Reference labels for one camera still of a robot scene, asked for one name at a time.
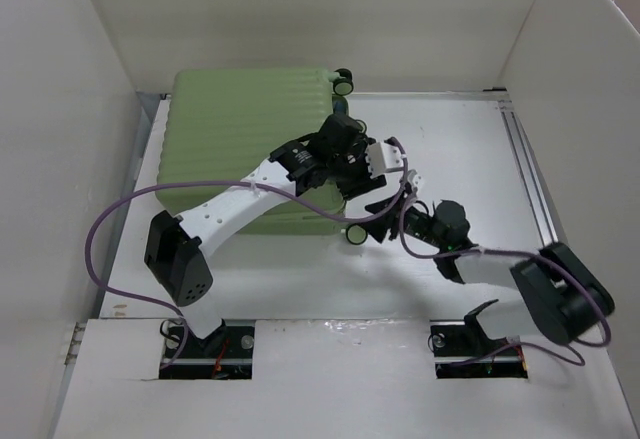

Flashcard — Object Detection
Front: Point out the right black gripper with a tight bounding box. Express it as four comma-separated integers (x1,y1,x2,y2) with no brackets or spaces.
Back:
354,188,447,250

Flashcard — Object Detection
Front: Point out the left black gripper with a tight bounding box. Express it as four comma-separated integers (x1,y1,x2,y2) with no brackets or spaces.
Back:
327,140,385,197

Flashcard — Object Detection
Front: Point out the green suitcase blue lining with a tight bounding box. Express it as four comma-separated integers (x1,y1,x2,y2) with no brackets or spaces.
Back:
156,67,343,215

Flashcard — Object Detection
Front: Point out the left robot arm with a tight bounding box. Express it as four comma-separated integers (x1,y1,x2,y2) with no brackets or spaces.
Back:
144,113,403,356

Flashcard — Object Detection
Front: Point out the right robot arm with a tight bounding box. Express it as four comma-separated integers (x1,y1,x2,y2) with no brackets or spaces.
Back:
364,194,615,348

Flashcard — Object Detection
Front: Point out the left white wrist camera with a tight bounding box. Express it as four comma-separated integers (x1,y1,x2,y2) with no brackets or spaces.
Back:
365,142,404,179

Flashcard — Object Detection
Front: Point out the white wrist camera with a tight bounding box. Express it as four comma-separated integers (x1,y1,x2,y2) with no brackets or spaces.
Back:
365,142,404,179
406,169,424,195

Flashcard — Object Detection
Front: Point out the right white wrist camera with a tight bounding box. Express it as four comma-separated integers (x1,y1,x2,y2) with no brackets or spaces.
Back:
406,169,424,195

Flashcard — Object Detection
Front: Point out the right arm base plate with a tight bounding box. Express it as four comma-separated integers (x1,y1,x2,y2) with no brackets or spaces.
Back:
428,322,528,380

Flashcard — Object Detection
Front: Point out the aluminium rail right side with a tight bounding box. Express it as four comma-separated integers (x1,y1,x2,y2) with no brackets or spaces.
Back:
497,90,558,244

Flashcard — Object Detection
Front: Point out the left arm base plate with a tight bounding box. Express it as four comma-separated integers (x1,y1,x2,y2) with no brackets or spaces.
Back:
158,320,255,381

